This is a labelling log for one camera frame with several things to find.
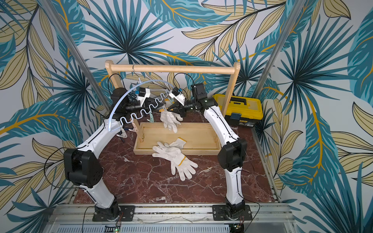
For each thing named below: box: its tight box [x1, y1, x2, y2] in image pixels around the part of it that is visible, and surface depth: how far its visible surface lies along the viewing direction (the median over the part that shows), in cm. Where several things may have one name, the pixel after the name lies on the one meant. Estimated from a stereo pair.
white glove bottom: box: [162, 147, 199, 182], surface depth 92 cm
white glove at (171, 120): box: [159, 110, 184, 134], surface depth 85 cm
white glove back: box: [152, 136, 187, 162], surface depth 92 cm
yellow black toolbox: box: [212, 94, 264, 128], surface depth 102 cm
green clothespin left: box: [146, 112, 154, 123], surface depth 70 cm
